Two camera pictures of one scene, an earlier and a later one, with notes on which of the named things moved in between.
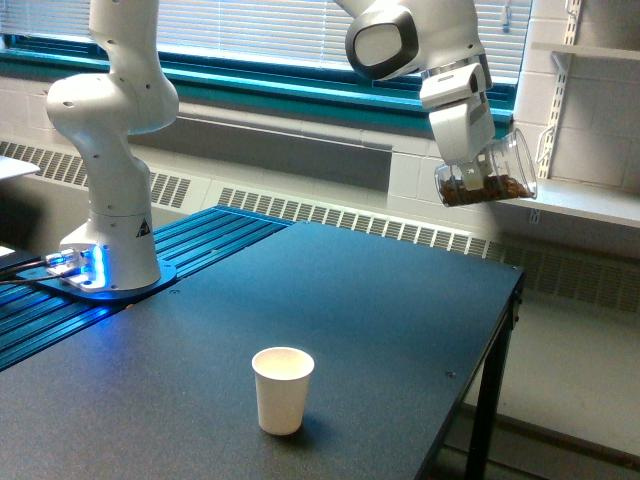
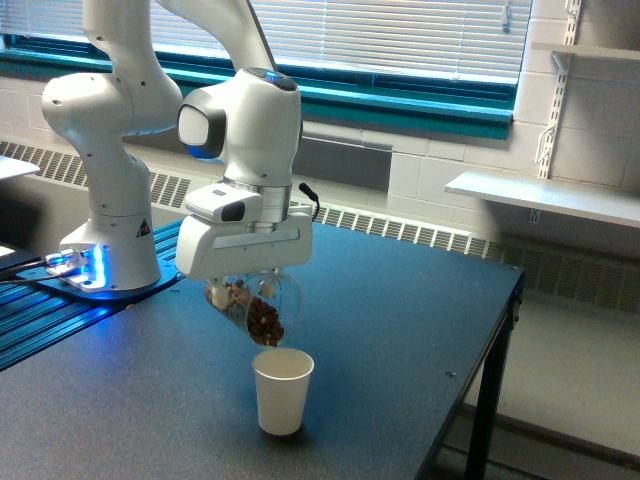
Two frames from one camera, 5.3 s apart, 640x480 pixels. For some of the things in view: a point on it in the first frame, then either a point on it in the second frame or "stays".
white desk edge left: [10, 167] stays
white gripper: [464, 131] to [209, 248]
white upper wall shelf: [626, 54] stays
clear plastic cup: [503, 171] to [266, 306]
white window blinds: [296, 28] stays
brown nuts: [453, 191] to [264, 324]
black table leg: [490, 396] stays
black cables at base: [8, 274] stays
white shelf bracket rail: [561, 66] stays
